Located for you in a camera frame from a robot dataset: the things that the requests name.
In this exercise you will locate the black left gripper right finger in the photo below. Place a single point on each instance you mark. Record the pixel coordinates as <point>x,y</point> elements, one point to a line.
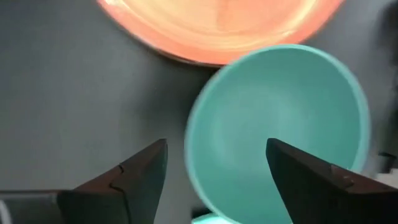
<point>311,193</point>

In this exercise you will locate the orange glazed ceramic plate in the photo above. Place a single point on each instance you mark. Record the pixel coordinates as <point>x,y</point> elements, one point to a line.
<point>217,31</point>

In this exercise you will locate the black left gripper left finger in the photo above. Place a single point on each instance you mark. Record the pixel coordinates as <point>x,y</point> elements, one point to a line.
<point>136,186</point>

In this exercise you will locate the teal ceramic bowl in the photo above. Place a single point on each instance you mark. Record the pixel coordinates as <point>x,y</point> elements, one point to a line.
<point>264,102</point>

